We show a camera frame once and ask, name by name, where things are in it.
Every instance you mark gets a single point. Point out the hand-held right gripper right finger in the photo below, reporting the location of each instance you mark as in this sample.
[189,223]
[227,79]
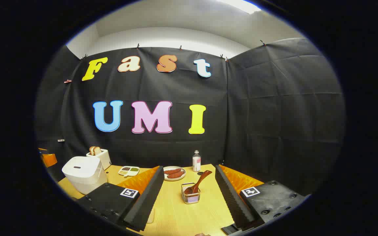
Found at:
[233,203]

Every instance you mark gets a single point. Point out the white rice cooker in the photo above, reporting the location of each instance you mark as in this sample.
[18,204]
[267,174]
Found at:
[84,173]

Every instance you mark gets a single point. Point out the white toaster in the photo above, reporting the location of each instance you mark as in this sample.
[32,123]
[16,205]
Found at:
[104,160]

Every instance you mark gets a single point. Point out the small pink label bottle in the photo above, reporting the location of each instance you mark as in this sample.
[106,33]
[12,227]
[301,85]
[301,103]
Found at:
[196,162]

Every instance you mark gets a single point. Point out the red sausage piece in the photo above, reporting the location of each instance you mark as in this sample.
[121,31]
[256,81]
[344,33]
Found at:
[172,171]
[176,175]

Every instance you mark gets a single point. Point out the ceiling light panel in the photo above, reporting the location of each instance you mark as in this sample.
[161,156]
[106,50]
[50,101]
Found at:
[241,5]

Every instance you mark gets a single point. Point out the brown wooden spoon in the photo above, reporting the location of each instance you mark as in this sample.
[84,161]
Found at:
[199,181]

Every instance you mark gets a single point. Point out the black backdrop cloth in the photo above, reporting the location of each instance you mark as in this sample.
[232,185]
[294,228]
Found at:
[258,114]

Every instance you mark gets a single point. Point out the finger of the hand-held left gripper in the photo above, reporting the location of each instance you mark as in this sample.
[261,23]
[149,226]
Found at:
[49,160]

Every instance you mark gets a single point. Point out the white divided bean dish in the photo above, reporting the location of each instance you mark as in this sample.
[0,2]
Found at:
[129,170]

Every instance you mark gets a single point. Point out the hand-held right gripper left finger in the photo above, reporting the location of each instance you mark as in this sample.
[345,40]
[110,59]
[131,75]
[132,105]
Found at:
[146,200]

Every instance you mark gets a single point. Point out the white round plate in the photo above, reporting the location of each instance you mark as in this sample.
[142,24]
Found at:
[172,179]

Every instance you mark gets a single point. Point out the toast slice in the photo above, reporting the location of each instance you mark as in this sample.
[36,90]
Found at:
[91,150]
[97,150]

